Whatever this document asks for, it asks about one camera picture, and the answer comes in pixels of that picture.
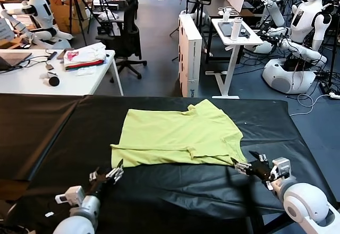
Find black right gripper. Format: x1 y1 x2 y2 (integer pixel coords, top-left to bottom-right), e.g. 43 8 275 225
230 151 275 183

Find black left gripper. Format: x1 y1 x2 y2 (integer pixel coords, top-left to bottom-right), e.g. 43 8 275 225
89 158 125 199

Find yellow-green t-shirt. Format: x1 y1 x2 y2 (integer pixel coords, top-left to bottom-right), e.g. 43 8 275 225
109 98 248 168

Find stack of folded clothes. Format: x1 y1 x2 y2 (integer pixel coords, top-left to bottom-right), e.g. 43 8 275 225
63 42 108 72

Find black vinyl table cover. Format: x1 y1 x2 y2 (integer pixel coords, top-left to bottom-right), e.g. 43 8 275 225
5 95 340 234
0 93 88 182

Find clear plastic bag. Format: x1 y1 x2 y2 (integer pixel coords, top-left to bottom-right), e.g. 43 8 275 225
76 66 96 76

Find white standing desk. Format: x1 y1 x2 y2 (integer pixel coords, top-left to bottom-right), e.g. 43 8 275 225
206 18 264 99

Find white office desk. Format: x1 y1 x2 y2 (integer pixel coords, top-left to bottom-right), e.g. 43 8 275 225
0 48 125 96

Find tall white cardboard box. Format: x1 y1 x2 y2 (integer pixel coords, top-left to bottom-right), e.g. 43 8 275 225
178 13 203 98

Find white insulated bottle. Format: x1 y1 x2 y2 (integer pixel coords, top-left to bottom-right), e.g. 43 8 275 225
230 16 244 41

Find dark tablet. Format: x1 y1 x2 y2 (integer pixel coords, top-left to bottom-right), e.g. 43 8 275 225
218 21 251 38

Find black stand pole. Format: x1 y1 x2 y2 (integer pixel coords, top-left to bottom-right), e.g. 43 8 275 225
328 5 340 89

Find black office chair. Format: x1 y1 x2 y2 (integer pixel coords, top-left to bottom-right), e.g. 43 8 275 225
95 0 148 83

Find grey laptop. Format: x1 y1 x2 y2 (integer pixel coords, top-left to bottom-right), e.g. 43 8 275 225
0 52 32 72

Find white humanoid robot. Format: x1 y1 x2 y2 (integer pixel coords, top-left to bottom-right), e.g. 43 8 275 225
0 0 74 49
261 0 336 94
244 0 305 54

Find dark wooden table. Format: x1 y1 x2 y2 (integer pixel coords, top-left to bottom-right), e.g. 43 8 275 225
207 2 264 19

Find white vr controllers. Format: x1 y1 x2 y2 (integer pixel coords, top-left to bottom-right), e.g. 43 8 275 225
218 6 239 22

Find brown cardboard box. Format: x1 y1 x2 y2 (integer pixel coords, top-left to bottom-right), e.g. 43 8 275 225
49 0 91 36

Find white paper sign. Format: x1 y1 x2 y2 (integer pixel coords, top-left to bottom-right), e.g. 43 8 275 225
0 18 16 41

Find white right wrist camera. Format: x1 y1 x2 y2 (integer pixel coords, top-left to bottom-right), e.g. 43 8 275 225
265 157 292 191

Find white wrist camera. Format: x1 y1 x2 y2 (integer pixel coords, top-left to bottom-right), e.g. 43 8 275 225
265 157 292 191
55 186 86 208

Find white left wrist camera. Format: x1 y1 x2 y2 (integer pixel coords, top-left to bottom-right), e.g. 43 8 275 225
55 186 86 208

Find white floor cable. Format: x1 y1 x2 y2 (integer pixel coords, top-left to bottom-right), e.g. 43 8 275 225
289 93 333 117

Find black camera tripod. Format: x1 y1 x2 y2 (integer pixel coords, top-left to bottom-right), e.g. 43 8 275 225
62 0 103 46
87 0 120 37

